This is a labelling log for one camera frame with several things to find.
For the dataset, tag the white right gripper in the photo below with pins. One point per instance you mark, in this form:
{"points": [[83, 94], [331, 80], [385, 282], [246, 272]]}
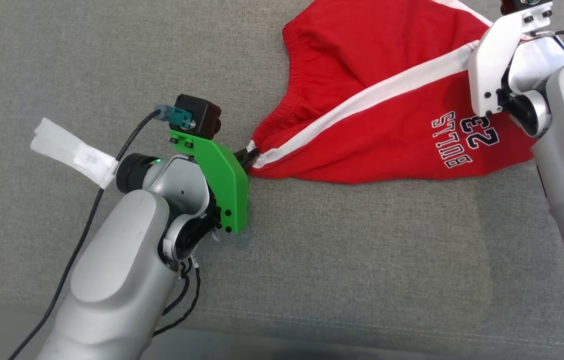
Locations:
{"points": [[492, 60]]}

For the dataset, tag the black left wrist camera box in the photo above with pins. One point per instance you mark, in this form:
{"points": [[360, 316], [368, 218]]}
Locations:
{"points": [[199, 115]]}

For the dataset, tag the red Bulls 23 shorts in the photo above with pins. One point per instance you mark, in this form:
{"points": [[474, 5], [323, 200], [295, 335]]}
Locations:
{"points": [[362, 60]]}

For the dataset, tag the teal left camera connector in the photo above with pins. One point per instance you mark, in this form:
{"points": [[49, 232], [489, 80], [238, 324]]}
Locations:
{"points": [[179, 119]]}

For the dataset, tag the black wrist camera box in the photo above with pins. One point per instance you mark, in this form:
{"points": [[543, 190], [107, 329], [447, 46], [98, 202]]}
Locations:
{"points": [[512, 5], [199, 115]]}

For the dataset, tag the white tape tag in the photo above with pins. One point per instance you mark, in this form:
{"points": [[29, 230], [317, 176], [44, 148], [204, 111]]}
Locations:
{"points": [[71, 152]]}

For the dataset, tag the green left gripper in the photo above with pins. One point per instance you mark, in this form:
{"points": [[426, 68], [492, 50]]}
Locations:
{"points": [[226, 185]]}

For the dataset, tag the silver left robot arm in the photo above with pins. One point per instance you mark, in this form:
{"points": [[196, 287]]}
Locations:
{"points": [[116, 260]]}

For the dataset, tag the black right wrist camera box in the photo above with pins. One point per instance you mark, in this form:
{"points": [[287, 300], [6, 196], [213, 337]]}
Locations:
{"points": [[512, 5]]}

